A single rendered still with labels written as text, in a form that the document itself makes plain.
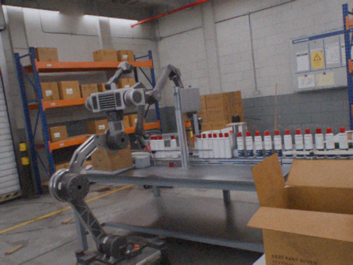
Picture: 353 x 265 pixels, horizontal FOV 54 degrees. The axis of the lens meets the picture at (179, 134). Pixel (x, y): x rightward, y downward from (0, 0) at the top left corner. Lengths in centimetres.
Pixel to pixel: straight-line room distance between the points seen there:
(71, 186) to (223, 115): 431
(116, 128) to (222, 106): 382
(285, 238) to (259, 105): 653
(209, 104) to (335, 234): 561
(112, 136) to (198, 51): 593
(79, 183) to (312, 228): 180
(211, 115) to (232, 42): 208
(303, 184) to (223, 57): 679
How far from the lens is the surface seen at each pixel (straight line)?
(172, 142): 308
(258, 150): 270
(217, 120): 646
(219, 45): 813
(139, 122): 330
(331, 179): 142
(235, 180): 233
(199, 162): 293
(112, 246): 279
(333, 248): 118
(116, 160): 309
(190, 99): 281
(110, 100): 274
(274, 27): 751
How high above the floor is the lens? 141
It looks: 6 degrees down
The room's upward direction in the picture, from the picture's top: 7 degrees counter-clockwise
